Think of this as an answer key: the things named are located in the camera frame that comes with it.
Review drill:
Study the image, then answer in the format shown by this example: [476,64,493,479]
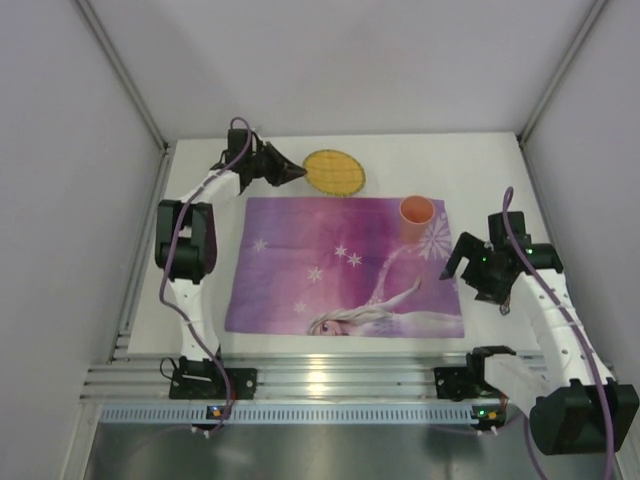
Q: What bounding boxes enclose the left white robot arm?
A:
[154,128,307,362]

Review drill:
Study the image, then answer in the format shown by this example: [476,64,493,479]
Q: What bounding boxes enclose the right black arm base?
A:
[433,347,505,402]

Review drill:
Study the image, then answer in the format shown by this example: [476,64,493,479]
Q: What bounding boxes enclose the purple Frozen placemat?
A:
[225,197,465,339]

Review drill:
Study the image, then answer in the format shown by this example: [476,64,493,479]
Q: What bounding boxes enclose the pink plastic cup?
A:
[399,195,436,244]

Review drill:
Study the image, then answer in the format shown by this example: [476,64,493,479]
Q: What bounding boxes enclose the aluminium mounting rail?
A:
[80,353,465,403]

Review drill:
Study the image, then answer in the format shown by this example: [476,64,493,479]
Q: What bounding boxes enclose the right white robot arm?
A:
[440,211,639,455]

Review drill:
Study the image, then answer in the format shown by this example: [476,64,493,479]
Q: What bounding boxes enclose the perforated grey cable duct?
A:
[100,403,506,425]

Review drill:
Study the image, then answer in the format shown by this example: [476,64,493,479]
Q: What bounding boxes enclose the yellow round woven coaster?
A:
[303,149,366,197]

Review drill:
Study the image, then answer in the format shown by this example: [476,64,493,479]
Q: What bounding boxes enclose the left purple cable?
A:
[158,116,253,436]

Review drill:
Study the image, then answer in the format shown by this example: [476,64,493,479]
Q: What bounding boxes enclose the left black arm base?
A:
[159,356,258,400]

